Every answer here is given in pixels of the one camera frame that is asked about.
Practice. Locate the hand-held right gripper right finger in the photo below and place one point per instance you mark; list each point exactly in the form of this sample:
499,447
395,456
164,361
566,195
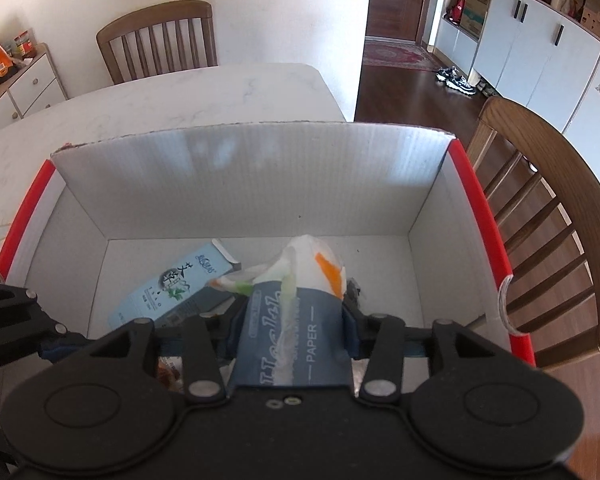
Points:
351,322

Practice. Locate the light blue carton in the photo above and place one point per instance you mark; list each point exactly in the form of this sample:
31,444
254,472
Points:
180,285

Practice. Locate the tall white cabinet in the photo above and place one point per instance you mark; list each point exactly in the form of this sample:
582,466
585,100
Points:
540,55

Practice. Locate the wooden slat-back chair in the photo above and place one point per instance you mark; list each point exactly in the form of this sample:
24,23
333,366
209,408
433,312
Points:
580,220
160,40

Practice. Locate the red bag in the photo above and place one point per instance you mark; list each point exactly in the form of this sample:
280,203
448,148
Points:
457,10

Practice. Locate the white sideboard cabinet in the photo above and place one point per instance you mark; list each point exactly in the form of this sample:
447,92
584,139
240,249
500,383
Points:
25,90

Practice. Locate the brown cardboard box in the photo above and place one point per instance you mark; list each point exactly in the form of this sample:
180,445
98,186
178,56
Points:
476,10

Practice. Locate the brown wooden door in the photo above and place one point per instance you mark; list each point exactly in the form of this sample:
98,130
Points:
395,0

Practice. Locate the red cardboard box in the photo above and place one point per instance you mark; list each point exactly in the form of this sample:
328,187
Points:
230,185

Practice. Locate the pair of dark sneakers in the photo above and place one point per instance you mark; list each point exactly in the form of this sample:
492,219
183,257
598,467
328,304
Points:
455,80

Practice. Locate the blue white tissue pack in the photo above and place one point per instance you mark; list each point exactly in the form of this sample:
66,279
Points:
300,320

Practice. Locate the patterned red rug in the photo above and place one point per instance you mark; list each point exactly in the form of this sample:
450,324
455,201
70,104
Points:
400,55

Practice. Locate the red-lidded jars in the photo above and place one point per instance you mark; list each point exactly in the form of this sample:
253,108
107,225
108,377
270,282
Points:
25,44

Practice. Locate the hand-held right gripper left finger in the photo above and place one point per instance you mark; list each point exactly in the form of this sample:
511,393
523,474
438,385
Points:
231,332

